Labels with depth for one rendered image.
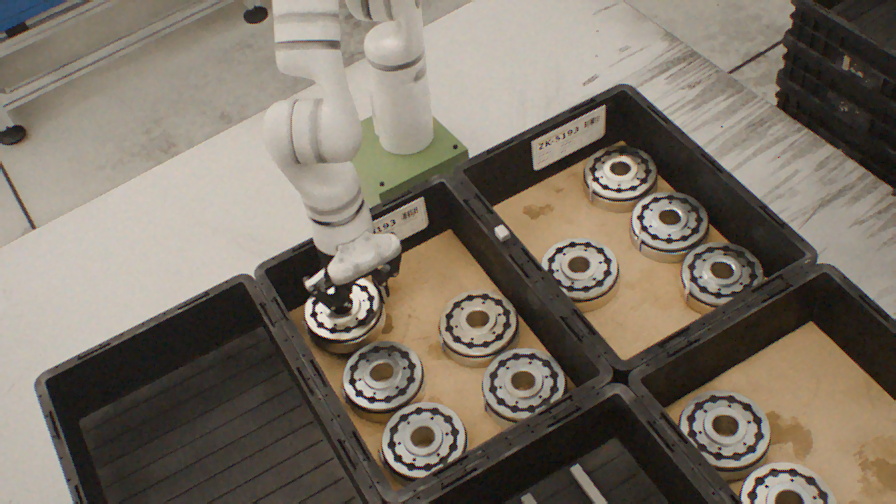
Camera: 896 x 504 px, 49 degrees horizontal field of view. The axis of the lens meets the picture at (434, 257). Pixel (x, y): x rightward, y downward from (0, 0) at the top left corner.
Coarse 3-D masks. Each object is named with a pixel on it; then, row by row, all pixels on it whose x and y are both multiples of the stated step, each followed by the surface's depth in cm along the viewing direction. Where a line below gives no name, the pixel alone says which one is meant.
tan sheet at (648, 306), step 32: (544, 192) 145; (576, 192) 144; (512, 224) 142; (544, 224) 141; (576, 224) 140; (608, 224) 140; (640, 256) 135; (640, 288) 132; (672, 288) 131; (608, 320) 130; (640, 320) 129; (672, 320) 128
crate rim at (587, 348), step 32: (416, 192) 134; (480, 224) 129; (288, 256) 130; (512, 256) 126; (544, 288) 122; (288, 320) 124; (320, 384) 117; (544, 416) 111; (480, 448) 109; (384, 480) 108; (416, 480) 108
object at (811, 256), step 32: (608, 96) 141; (640, 96) 140; (544, 128) 139; (672, 128) 136; (480, 160) 137; (704, 160) 131; (736, 192) 128; (768, 288) 118; (576, 320) 118; (704, 320) 116; (608, 352) 115; (640, 352) 114
